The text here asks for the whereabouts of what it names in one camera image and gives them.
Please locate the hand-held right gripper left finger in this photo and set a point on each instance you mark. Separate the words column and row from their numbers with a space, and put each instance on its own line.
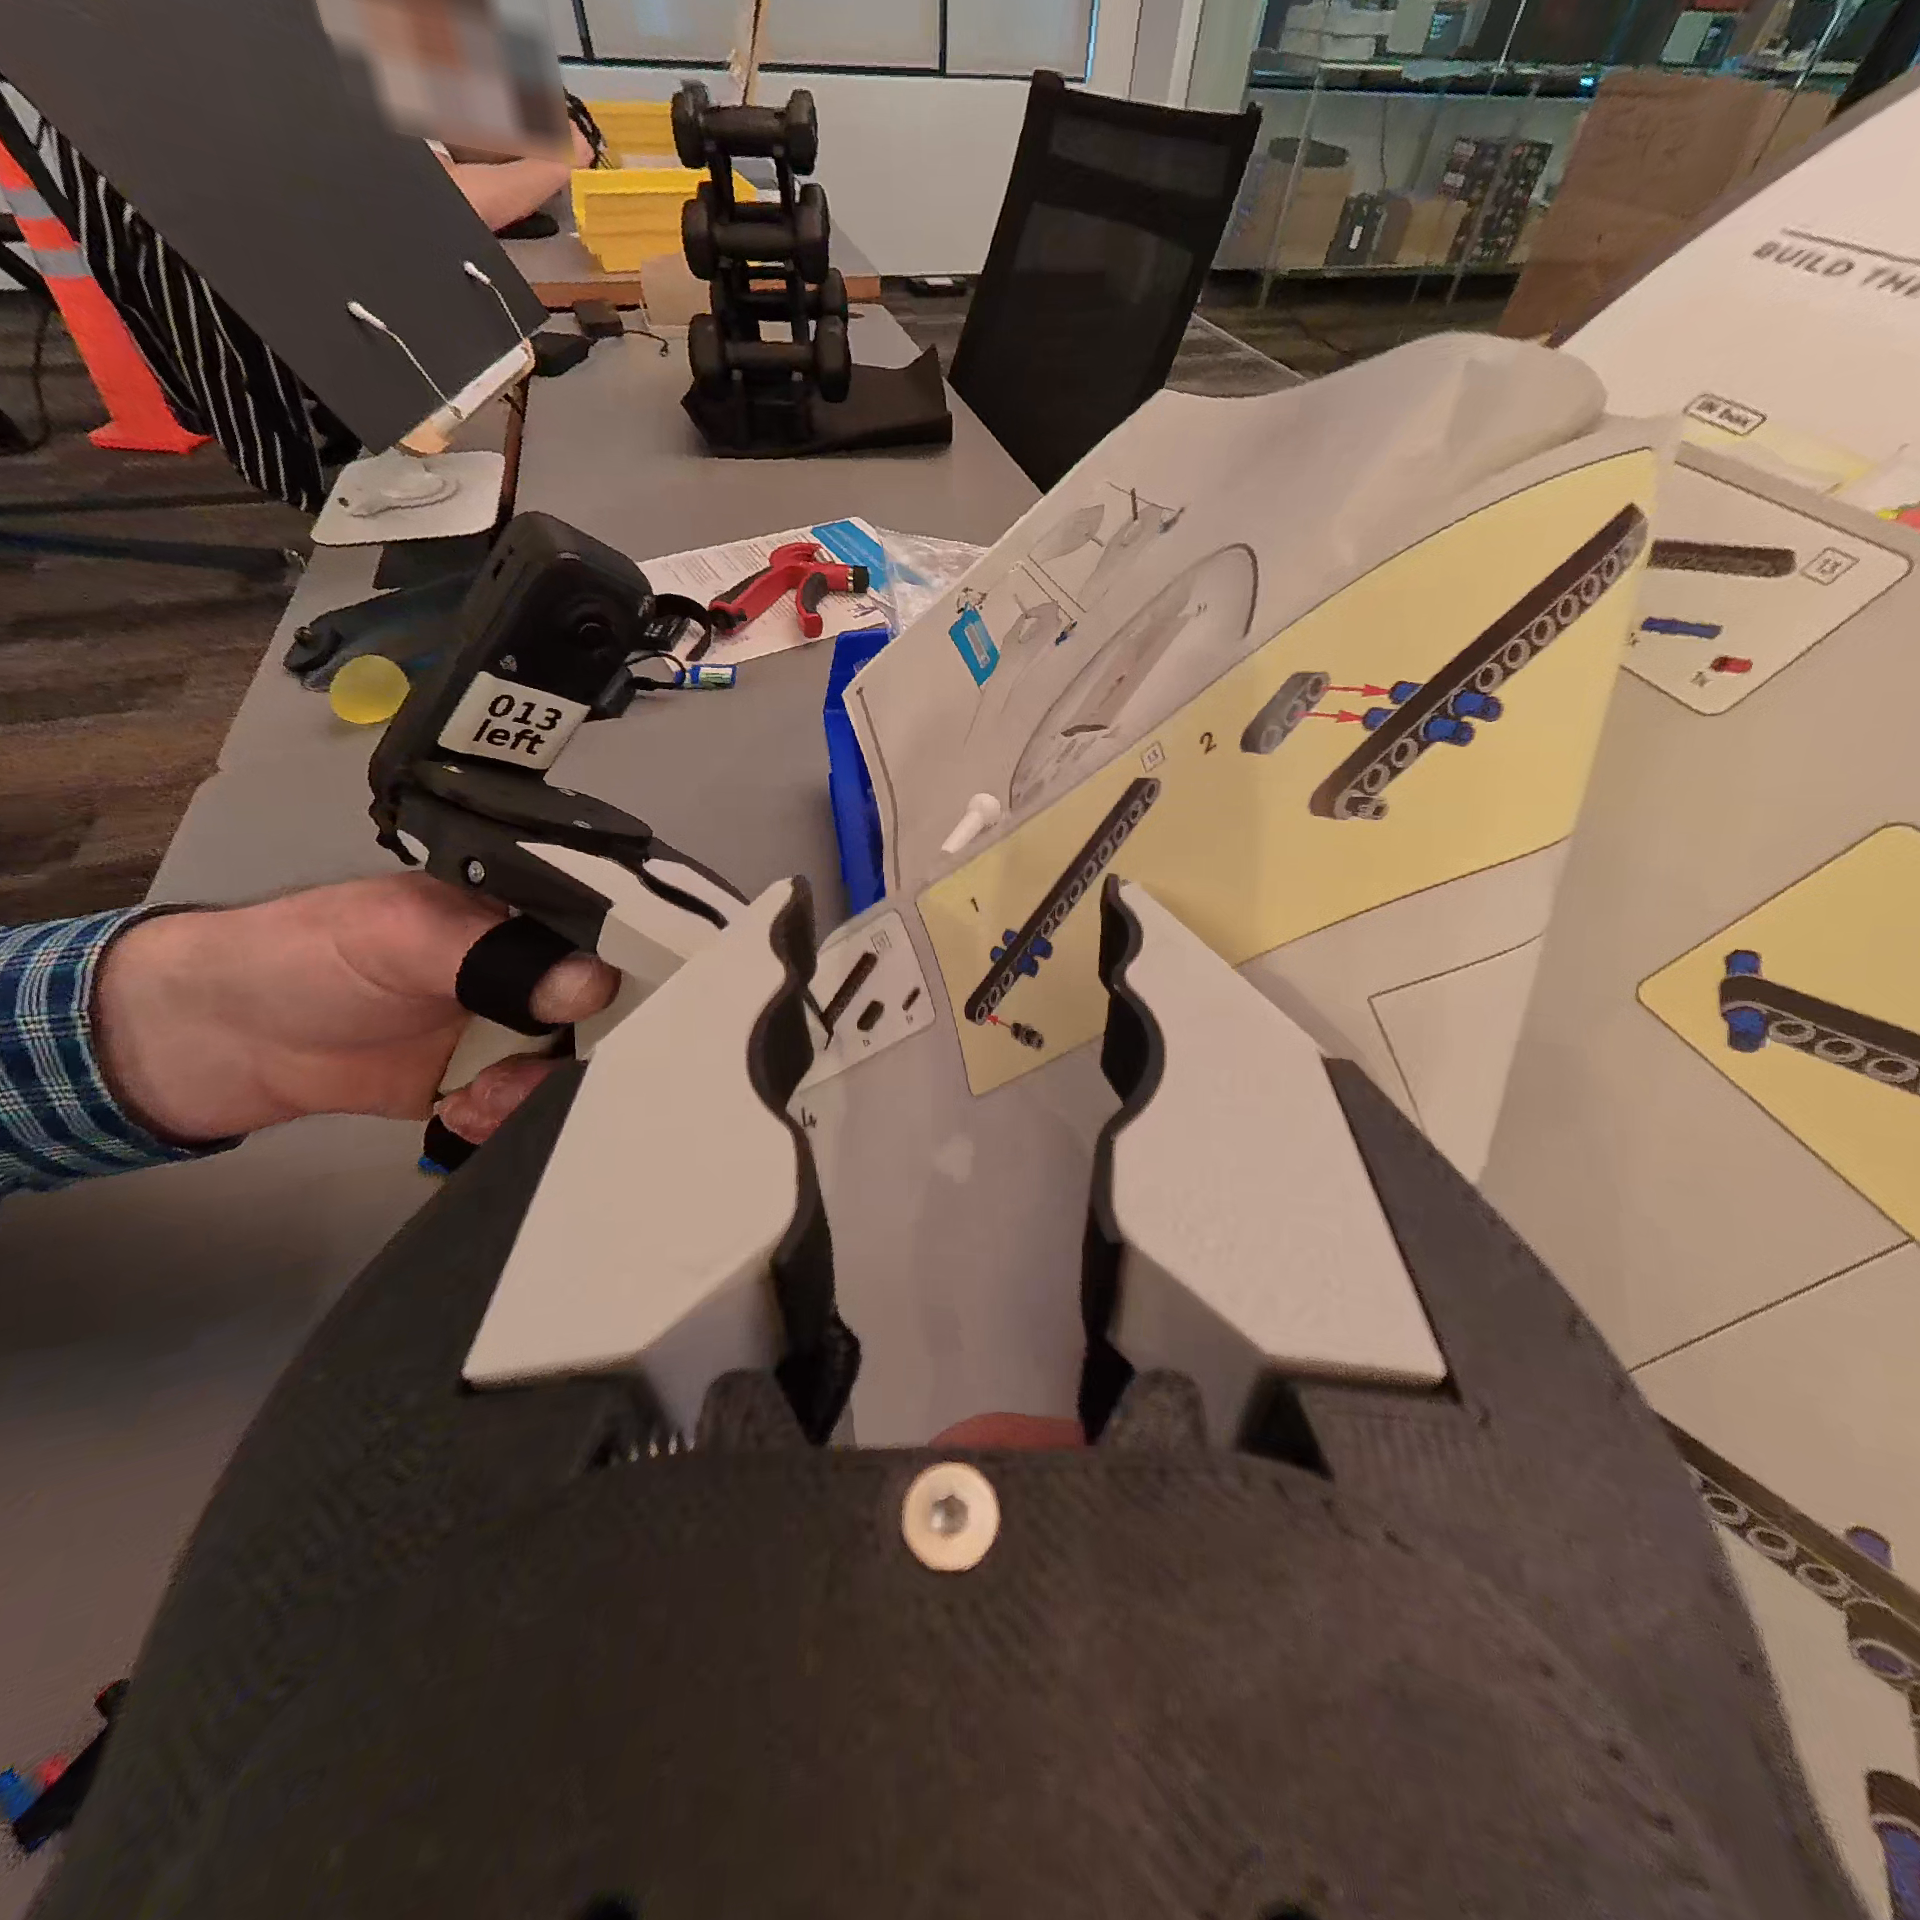
column 645, row 1172

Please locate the orange traffic cone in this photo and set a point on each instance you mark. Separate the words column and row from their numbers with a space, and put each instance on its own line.
column 114, row 347

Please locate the red black hand tool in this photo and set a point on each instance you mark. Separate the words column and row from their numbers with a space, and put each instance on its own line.
column 788, row 586

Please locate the yellow storage bin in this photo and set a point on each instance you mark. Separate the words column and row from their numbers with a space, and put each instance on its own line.
column 645, row 212

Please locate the black lego assembly with pins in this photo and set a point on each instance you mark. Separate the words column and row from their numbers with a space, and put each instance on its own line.
column 68, row 1786

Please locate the person's left hand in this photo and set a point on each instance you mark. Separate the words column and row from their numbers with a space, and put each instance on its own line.
column 301, row 1004

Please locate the cardboard box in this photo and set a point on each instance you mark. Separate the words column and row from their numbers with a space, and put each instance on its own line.
column 1652, row 196

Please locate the book stand with black board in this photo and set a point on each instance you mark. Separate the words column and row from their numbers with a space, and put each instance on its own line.
column 226, row 196

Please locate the white blue leaflet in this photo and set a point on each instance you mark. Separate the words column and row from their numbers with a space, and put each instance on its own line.
column 706, row 580

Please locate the blue storage bin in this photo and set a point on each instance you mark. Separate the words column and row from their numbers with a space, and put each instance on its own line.
column 858, row 751

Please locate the black dumbbell rack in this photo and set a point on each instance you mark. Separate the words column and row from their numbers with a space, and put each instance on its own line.
column 764, row 255

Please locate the crumpled clear plastic bag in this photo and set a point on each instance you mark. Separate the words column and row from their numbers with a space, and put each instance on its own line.
column 932, row 580

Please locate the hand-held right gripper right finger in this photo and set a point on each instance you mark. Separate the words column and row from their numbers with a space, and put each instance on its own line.
column 1277, row 1200

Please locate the printed paper sheet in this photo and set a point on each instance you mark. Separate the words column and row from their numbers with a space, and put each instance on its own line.
column 1799, row 196

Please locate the black office chair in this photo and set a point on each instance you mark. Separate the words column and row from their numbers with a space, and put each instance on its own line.
column 1096, row 284

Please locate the lego instruction booklet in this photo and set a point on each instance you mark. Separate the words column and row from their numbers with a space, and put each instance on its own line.
column 1350, row 902

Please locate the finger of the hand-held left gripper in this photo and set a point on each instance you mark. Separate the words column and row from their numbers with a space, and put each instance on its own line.
column 580, row 861
column 653, row 939

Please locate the yellow ball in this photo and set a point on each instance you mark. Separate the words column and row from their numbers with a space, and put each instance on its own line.
column 370, row 691

